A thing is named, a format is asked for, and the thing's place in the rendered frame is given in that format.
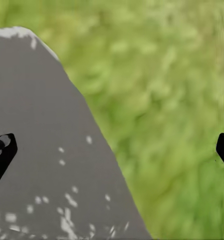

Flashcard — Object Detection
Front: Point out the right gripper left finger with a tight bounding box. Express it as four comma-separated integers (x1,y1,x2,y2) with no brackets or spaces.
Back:
0,133,18,179

